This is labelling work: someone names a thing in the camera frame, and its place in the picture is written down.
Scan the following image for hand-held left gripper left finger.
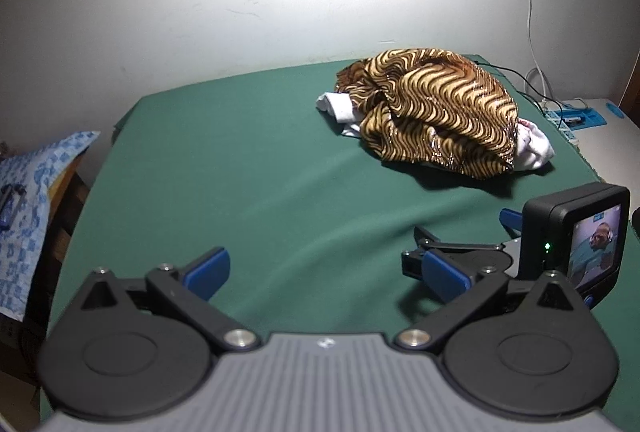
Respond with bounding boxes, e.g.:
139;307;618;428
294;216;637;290
80;247;262;354

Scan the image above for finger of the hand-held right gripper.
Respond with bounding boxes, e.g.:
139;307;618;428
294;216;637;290
500;208;524;236
401;225;506;283

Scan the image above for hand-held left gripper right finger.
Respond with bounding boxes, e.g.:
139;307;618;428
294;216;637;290
394;248;590;354

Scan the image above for gold tiger-striped cloth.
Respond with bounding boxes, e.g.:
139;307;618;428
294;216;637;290
336;47;521;180

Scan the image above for white shirt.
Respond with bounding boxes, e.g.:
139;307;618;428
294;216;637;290
316;91;557;173

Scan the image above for white side table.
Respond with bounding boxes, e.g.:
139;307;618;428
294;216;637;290
550;96;640;213

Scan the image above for white power strip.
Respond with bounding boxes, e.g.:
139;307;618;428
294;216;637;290
542;100;586;145

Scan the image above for green table cover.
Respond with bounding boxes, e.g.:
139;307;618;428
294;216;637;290
39;55;601;430

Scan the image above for blue patterned pad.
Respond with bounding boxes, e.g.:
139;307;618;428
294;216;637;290
550;101;626;129

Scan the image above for dark wooden shelf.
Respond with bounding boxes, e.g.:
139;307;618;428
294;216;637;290
47;155;92;273

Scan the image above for blue patterned cloth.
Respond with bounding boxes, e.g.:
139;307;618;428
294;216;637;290
0;131;101;320

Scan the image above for small dark object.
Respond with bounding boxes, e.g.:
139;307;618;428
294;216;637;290
0;185;26;230

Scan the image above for black cable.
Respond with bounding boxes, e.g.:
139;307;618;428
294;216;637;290
472;59;566;123

